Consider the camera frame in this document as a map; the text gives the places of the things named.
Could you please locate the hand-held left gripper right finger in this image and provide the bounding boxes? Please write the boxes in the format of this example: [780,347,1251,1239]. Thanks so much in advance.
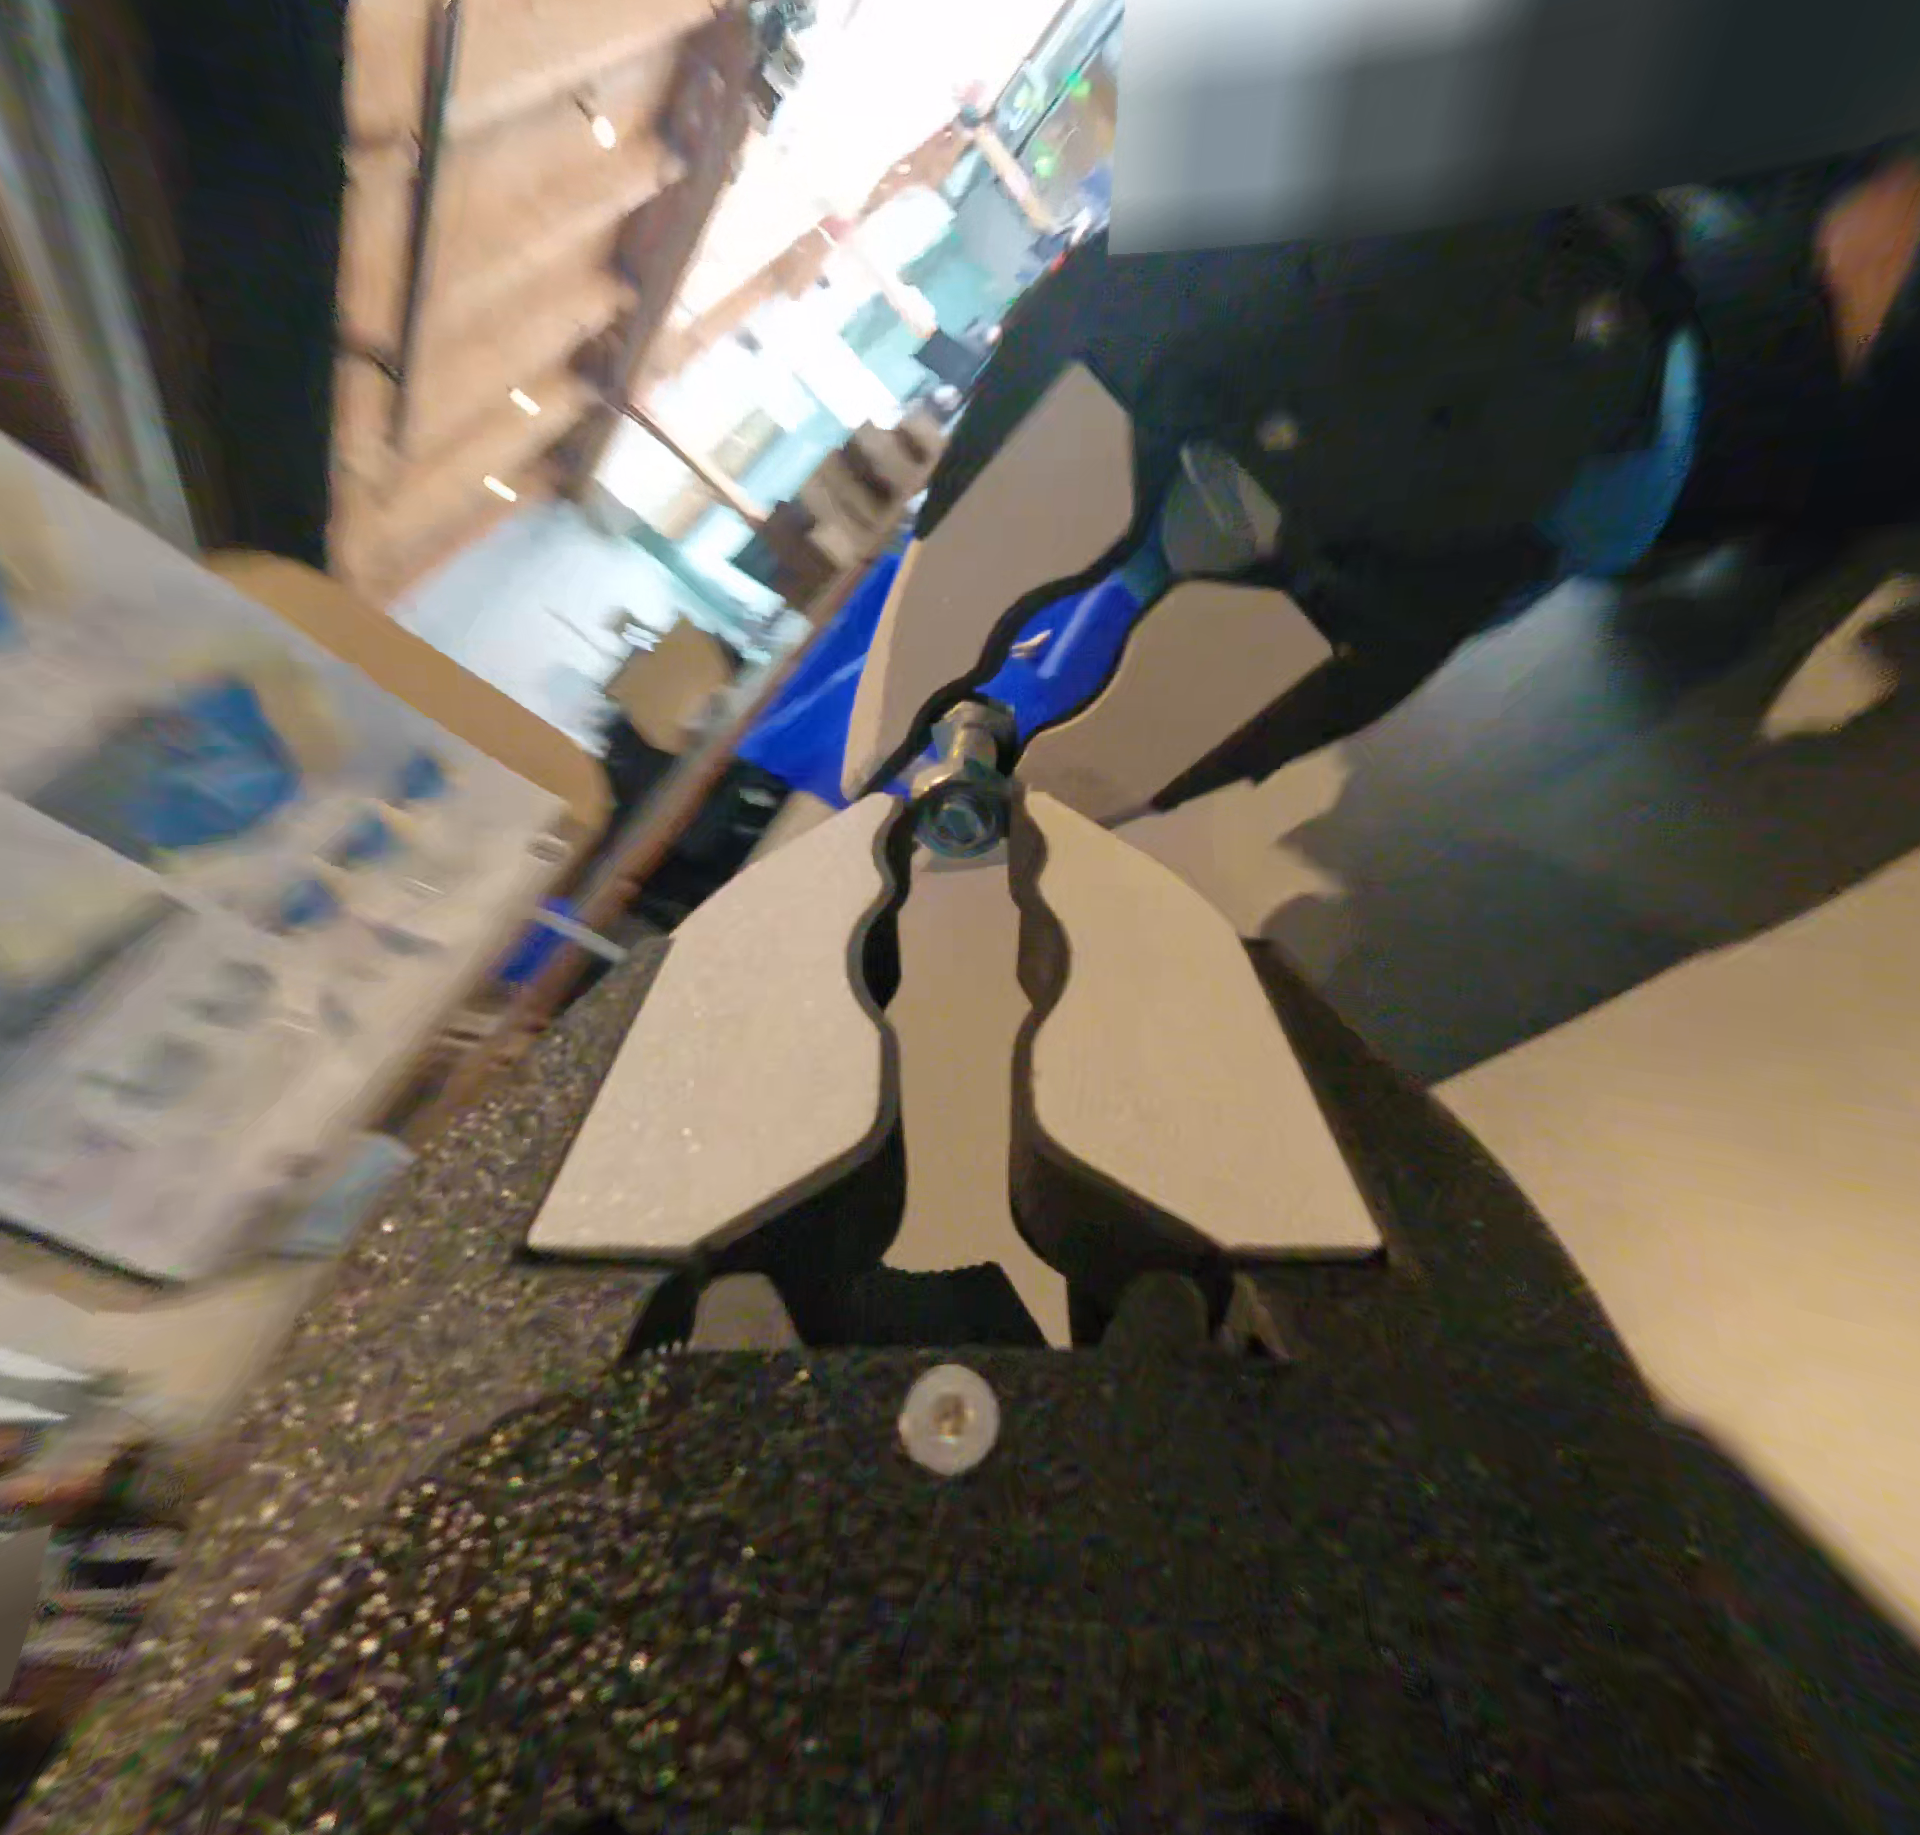
[1009,789,1386,1359]

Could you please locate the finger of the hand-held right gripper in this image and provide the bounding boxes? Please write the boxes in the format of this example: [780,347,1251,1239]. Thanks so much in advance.
[840,361,1142,805]
[1009,577,1348,829]

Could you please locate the blue plastic bin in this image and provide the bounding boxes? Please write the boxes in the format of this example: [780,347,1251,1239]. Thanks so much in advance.
[735,551,1147,817]

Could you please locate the person's right forearm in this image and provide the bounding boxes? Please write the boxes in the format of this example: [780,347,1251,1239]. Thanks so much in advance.
[1695,140,1920,561]

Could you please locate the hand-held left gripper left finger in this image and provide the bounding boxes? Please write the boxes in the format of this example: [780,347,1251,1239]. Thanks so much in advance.
[525,791,913,1351]

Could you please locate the steel hex bolt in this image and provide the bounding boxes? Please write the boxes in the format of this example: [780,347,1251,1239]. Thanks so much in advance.
[909,725,1015,861]

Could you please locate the person's right hand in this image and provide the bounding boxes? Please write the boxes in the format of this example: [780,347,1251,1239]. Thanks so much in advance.
[1543,319,1708,579]

